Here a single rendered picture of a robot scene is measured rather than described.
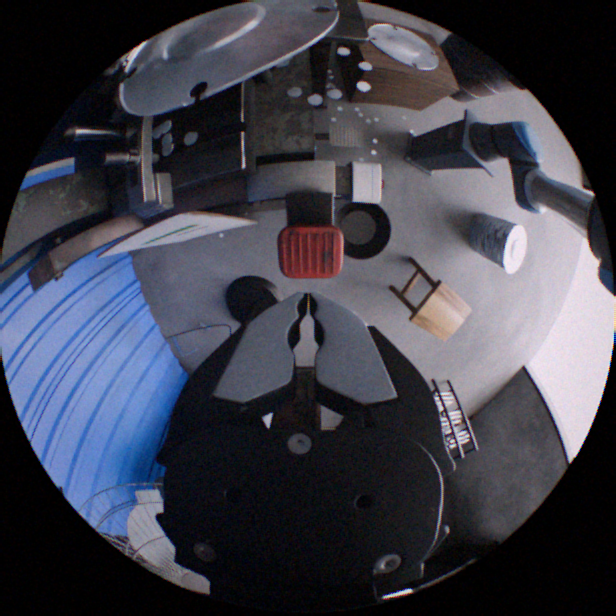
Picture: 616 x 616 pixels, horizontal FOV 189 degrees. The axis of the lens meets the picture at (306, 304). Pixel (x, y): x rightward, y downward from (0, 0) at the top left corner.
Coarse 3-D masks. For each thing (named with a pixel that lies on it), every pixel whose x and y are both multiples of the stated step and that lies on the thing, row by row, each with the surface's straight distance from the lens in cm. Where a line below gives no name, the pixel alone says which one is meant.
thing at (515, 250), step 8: (512, 232) 122; (520, 232) 131; (512, 240) 124; (520, 240) 133; (512, 248) 125; (520, 248) 134; (504, 256) 119; (512, 256) 127; (520, 256) 138; (504, 264) 122; (512, 264) 131; (520, 264) 141; (512, 272) 135
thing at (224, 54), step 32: (256, 0) 37; (288, 0) 35; (320, 0) 35; (160, 32) 43; (192, 32) 34; (224, 32) 30; (256, 32) 28; (288, 32) 27; (320, 32) 27; (128, 64) 42; (160, 64) 34; (192, 64) 28; (224, 64) 25; (256, 64) 23; (128, 96) 35; (160, 96) 28
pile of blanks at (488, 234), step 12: (480, 216) 138; (492, 216) 138; (480, 228) 131; (492, 228) 126; (504, 228) 123; (480, 240) 130; (492, 240) 124; (504, 240) 119; (480, 252) 137; (492, 252) 125
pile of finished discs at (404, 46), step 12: (372, 36) 99; (384, 36) 102; (396, 36) 105; (408, 36) 110; (384, 48) 94; (396, 48) 98; (408, 48) 101; (420, 48) 107; (432, 48) 112; (408, 60) 95; (420, 60) 99; (432, 60) 104
